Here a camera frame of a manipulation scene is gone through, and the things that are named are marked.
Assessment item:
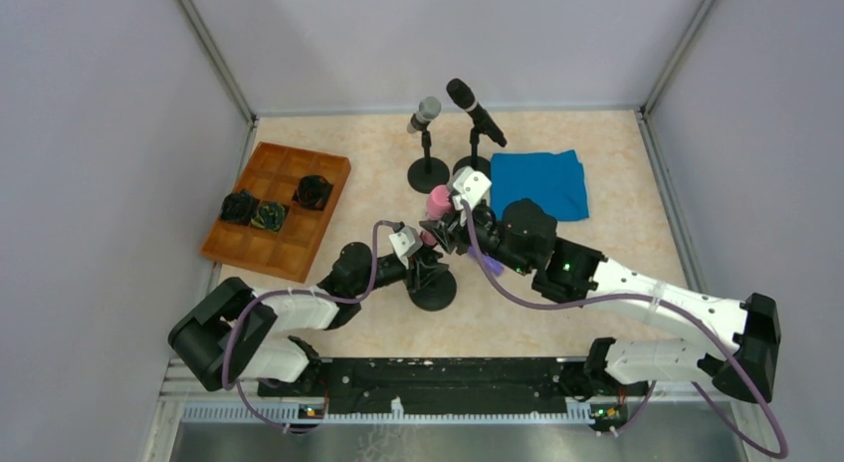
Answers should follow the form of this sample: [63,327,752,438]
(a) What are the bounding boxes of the black mic stand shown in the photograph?
[408,268,458,312]
[407,130,451,194]
[452,126,492,179]

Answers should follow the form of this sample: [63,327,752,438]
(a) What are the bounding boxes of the pink microphone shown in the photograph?
[420,184,454,247]

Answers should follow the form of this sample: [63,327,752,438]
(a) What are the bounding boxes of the silver grey microphone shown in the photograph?
[406,96,442,134]

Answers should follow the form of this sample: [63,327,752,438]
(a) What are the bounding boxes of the black microphone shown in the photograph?
[446,78,508,147]

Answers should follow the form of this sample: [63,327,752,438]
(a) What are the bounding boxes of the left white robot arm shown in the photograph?
[167,242,457,392]

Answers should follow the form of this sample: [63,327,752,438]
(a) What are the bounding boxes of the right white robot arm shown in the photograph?
[421,199,781,402]

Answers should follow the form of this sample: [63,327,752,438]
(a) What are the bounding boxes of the purple microphone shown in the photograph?
[468,248,505,278]

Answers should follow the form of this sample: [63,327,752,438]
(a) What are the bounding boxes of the blue folded cloth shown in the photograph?
[490,149,590,222]

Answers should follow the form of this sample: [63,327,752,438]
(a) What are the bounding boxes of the black bundle upper tray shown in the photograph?
[293,174,333,211]

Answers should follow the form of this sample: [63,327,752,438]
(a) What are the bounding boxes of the brown wooden compartment tray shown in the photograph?
[200,142,351,283]

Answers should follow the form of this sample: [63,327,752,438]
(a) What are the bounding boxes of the green black bundle in tray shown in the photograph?
[250,201,289,233]

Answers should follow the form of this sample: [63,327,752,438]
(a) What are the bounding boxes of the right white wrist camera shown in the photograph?
[447,166,492,211]

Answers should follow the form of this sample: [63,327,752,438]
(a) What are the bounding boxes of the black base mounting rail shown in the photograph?
[258,357,646,415]

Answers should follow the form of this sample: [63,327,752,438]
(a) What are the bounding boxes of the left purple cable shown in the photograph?
[220,220,403,435]

